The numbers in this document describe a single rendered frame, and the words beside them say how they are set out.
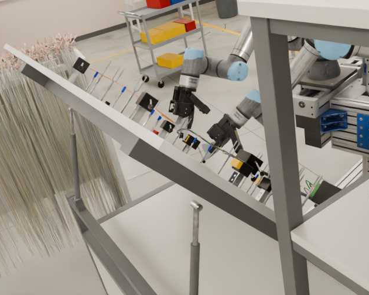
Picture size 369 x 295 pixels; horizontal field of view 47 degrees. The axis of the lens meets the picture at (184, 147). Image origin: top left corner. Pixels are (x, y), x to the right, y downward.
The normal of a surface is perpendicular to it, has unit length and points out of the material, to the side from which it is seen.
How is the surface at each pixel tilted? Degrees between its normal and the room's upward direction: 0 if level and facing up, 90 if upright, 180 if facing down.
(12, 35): 90
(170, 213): 0
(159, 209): 0
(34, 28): 90
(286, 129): 90
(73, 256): 0
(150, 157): 90
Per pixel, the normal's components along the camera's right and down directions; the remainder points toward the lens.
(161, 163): 0.53, 0.32
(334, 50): -0.31, 0.48
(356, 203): -0.20, -0.86
